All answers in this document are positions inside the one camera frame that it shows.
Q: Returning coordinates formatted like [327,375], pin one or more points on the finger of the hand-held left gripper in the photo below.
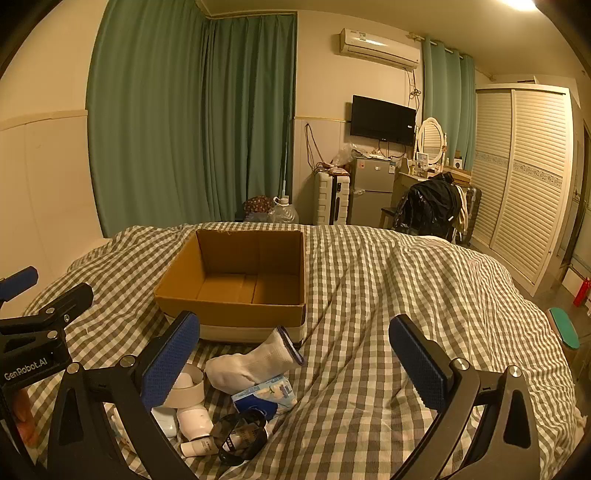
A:
[67,300]
[19,279]

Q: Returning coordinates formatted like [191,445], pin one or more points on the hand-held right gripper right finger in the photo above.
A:
[415,360]

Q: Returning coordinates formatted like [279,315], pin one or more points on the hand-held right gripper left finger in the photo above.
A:
[171,360]

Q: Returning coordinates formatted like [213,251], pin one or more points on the beige tape roll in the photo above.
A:
[189,396]

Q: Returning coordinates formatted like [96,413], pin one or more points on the white rounded case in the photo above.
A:
[164,422]

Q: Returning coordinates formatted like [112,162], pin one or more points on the white cream bottle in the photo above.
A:
[194,420]

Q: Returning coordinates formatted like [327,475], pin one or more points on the white sock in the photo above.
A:
[240,369]

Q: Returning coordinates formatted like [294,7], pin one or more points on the brown cardboard box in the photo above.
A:
[231,314]

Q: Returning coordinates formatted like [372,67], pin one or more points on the small white tube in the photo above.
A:
[196,446]

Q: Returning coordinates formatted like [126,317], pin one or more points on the blue tissue packet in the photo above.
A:
[270,392]

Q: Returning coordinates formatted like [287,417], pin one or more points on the black band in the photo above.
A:
[256,422]

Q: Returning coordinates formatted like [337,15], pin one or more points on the person's left hand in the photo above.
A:
[25,415]

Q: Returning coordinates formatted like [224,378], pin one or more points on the grey checkered blanket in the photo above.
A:
[369,300]

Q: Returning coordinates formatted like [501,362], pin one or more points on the wooden chair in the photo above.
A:
[387,214]

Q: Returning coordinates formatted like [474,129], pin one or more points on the green topped stool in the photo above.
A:
[565,327]

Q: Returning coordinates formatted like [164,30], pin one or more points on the beige garment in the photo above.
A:
[463,210]

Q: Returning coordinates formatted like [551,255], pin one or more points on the dark suitcase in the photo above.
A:
[475,212]

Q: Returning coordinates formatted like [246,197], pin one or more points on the black jacket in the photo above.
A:
[429,201]

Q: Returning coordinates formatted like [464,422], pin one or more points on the grey small fridge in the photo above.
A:
[369,194]

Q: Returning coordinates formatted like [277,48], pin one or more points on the patterned bag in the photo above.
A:
[256,205]

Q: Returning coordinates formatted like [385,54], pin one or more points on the wooden dressing table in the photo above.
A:
[406,181]

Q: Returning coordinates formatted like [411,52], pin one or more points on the red fire extinguisher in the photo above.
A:
[581,290]

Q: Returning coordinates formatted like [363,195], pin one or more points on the white suitcase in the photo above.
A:
[328,198]

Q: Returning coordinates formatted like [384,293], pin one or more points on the clear water jug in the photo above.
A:
[284,213]

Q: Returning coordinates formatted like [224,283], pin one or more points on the green curtain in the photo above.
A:
[249,115]
[445,101]
[143,129]

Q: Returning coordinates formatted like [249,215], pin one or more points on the white louvred wardrobe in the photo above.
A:
[526,184]

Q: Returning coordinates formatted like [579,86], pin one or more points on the clear plastic bag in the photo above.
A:
[344,154]

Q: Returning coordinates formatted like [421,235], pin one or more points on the white oval mirror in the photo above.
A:
[431,136]

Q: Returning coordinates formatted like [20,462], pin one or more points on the white air conditioner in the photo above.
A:
[378,46]

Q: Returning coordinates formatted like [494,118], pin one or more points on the black wall television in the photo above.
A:
[381,119]

